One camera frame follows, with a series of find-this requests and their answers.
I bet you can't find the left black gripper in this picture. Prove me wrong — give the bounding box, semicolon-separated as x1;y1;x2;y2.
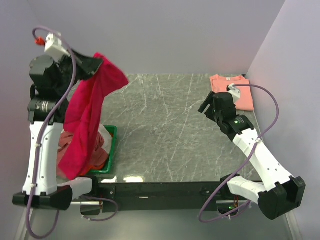
55;47;104;95

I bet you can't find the magenta red t shirt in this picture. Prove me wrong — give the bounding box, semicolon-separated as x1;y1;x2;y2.
58;52;129;180

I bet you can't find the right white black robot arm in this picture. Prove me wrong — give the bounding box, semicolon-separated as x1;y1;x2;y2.
198;92;306;220

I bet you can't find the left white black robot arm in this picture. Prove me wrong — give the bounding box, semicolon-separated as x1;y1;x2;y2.
12;52;103;211

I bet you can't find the folded salmon pink t shirt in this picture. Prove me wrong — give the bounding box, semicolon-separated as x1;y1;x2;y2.
210;74;254;112

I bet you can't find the green plastic laundry basket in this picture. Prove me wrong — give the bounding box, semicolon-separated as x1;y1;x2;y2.
89;125;118;175

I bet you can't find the white crumpled shirt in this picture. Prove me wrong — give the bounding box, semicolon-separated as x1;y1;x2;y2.
98;124;113;154

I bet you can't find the dusty pink crumpled shirt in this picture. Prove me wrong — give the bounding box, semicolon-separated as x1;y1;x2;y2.
56;131;109;173

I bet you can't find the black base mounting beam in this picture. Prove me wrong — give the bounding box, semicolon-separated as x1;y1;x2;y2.
79;181;253;216

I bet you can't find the orange garment in basket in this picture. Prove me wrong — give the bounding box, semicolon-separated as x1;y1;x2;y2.
86;163;105;172

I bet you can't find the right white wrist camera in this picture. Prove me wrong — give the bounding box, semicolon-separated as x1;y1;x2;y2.
227;83;241;104

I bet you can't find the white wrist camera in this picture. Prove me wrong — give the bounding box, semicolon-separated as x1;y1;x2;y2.
227;83;241;104
35;32;70;62

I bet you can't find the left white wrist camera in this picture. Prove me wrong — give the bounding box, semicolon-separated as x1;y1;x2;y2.
35;32;70;62

